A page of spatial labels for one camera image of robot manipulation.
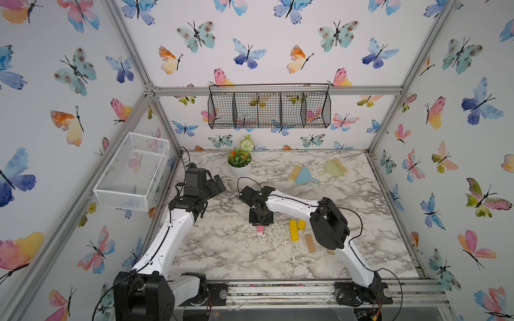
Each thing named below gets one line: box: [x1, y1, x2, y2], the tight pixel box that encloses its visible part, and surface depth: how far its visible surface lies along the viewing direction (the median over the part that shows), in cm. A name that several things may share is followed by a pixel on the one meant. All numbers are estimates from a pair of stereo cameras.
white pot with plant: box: [227, 134, 255, 177], surface depth 103 cm
